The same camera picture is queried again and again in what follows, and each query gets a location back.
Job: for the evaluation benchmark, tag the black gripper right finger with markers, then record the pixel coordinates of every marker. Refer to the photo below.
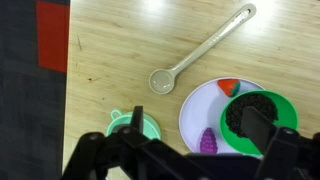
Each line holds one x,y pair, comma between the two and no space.
256,125

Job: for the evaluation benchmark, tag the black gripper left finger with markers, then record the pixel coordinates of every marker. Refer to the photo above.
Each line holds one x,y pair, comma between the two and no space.
137,118

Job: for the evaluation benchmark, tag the mint green colander bowl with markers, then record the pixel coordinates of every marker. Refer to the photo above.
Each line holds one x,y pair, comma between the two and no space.
151,128

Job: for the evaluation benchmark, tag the black beans heap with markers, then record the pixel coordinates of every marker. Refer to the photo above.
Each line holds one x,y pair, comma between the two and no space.
253,100

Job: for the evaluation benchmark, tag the green plastic bowl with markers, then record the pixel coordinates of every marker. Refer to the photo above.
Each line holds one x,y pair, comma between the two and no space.
286,113

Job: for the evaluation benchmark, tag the red toy strawberry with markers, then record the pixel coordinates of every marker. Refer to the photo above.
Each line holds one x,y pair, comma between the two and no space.
226,86

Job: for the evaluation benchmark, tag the purple toy grape bunch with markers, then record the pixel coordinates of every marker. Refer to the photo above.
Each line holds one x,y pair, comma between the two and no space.
208,141

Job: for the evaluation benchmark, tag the pale lavender round plate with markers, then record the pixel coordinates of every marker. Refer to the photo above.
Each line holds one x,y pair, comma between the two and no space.
200,113

